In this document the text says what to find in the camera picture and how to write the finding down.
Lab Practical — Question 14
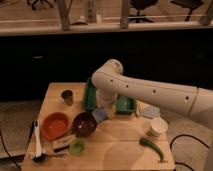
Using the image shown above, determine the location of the office chair centre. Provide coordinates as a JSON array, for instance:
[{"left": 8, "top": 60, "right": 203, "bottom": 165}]
[{"left": 129, "top": 0, "right": 158, "bottom": 23}]

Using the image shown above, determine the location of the blue sponge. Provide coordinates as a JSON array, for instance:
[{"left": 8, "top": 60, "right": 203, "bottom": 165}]
[{"left": 92, "top": 108, "right": 108, "bottom": 123}]

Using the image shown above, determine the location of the green plastic tray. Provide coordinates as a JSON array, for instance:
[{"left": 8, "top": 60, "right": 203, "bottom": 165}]
[{"left": 83, "top": 78, "right": 137, "bottom": 115}]

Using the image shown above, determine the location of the dark red bowl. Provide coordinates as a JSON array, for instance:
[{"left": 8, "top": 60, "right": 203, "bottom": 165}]
[{"left": 71, "top": 112, "right": 97, "bottom": 138}]

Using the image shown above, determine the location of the white handled brush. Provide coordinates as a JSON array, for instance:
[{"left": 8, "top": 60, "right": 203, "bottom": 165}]
[{"left": 34, "top": 121, "right": 42, "bottom": 158}]

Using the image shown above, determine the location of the orange bowl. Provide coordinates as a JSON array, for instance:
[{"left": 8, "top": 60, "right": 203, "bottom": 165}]
[{"left": 41, "top": 112, "right": 69, "bottom": 140}]

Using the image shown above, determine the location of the white paper cup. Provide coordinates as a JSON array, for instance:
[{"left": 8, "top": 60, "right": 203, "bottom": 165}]
[{"left": 147, "top": 117, "right": 168, "bottom": 137}]

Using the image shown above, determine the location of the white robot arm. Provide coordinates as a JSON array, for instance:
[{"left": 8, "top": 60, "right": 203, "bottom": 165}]
[{"left": 91, "top": 59, "right": 213, "bottom": 130}]

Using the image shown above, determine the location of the office chair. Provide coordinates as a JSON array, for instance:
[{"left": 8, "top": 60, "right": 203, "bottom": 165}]
[
  {"left": 129, "top": 0, "right": 158, "bottom": 23},
  {"left": 26, "top": 0, "right": 54, "bottom": 11},
  {"left": 171, "top": 0, "right": 204, "bottom": 21}
]

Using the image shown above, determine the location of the office chair left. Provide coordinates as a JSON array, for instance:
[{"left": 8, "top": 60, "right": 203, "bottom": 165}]
[{"left": 26, "top": 0, "right": 54, "bottom": 11}]

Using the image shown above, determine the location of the black cable left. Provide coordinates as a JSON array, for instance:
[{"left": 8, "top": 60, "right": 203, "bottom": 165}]
[{"left": 0, "top": 129, "right": 22, "bottom": 170}]

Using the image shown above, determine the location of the black cable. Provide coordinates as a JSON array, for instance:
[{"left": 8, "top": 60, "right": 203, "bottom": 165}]
[
  {"left": 0, "top": 129, "right": 22, "bottom": 170},
  {"left": 169, "top": 133, "right": 211, "bottom": 171}
]

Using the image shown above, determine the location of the black cable right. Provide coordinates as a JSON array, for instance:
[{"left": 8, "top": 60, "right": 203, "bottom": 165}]
[{"left": 169, "top": 133, "right": 211, "bottom": 171}]

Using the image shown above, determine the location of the grey cloth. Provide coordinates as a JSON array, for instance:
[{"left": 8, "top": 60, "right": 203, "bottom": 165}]
[{"left": 140, "top": 105, "right": 160, "bottom": 118}]

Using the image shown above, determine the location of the green chili pepper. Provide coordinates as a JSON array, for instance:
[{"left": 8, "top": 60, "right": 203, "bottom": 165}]
[{"left": 139, "top": 137, "right": 164, "bottom": 163}]

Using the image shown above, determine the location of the small green cup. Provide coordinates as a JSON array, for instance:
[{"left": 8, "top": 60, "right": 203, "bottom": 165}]
[{"left": 69, "top": 139, "right": 85, "bottom": 155}]

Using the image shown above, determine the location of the office chair right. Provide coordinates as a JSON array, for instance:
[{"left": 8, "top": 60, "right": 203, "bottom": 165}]
[{"left": 171, "top": 0, "right": 204, "bottom": 21}]

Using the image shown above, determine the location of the wooden block brush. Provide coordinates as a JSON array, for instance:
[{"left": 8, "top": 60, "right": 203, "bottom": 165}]
[{"left": 53, "top": 135, "right": 75, "bottom": 152}]

